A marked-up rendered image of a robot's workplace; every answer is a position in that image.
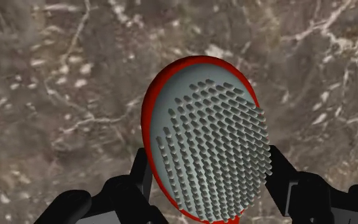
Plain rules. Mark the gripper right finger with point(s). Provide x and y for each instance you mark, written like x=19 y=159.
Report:
x=302 y=192

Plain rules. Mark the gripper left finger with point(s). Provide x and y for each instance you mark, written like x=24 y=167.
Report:
x=126 y=195

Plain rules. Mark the red hairbrush with grey bristles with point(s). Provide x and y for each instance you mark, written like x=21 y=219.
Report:
x=194 y=130

